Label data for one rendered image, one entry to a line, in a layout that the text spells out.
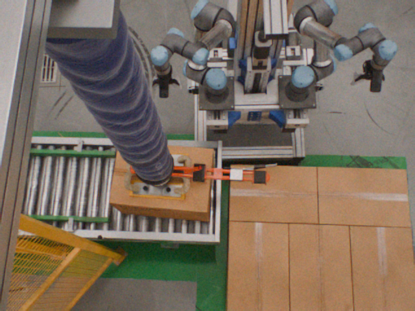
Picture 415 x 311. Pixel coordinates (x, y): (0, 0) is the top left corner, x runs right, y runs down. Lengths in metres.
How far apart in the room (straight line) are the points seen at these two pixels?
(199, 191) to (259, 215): 0.57
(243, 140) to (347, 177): 0.85
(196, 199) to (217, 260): 1.00
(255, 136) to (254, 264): 1.05
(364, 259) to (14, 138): 2.78
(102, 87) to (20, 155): 0.61
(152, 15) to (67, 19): 3.44
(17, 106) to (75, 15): 0.30
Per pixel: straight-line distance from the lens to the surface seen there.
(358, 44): 2.23
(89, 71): 1.31
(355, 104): 4.18
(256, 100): 3.02
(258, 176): 2.70
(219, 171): 2.71
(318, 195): 3.32
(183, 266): 3.74
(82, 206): 3.36
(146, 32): 4.39
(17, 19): 0.87
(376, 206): 3.40
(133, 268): 3.79
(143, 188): 2.82
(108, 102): 1.50
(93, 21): 1.04
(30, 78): 0.87
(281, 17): 2.04
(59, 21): 1.06
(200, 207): 2.82
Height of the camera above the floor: 3.72
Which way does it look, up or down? 74 degrees down
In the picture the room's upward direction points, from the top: 10 degrees counter-clockwise
